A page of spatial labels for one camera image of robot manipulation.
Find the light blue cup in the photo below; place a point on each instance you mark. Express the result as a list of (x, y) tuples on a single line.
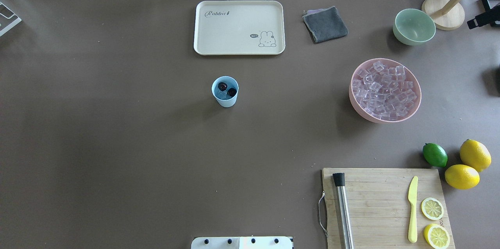
[(231, 83)]

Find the wooden cutting board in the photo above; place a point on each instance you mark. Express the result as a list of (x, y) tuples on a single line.
[(378, 206)]

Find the yellow plastic knife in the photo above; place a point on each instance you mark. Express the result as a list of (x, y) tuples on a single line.
[(412, 198)]

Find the lemon half upper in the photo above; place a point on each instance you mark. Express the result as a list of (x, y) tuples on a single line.
[(437, 236)]

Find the lemon slice lower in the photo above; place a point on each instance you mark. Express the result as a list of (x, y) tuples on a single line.
[(432, 208)]

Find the whole yellow lemon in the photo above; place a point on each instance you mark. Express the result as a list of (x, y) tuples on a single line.
[(462, 177), (475, 154)]

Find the clear ice cubes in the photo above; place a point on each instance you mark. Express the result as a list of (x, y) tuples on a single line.
[(384, 90)]

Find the green bowl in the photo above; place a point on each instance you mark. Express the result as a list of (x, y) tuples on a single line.
[(413, 27)]

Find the wooden mug tree stand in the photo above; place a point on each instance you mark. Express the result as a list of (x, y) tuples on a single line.
[(446, 14)]

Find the pink bowl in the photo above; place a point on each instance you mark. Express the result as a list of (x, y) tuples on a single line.
[(357, 104)]

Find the grey folded cloth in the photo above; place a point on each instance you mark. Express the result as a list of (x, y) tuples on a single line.
[(325, 24)]

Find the green lime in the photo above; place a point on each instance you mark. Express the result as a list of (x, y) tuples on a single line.
[(435, 155)]

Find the steel muddler black tip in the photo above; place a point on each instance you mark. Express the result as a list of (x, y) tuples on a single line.
[(342, 212)]

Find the ice cube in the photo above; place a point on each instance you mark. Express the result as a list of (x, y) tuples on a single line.
[(222, 95)]

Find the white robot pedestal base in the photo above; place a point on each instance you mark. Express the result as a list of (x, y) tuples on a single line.
[(243, 242)]

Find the cream rabbit tray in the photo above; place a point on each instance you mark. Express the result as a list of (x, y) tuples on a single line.
[(239, 28)]

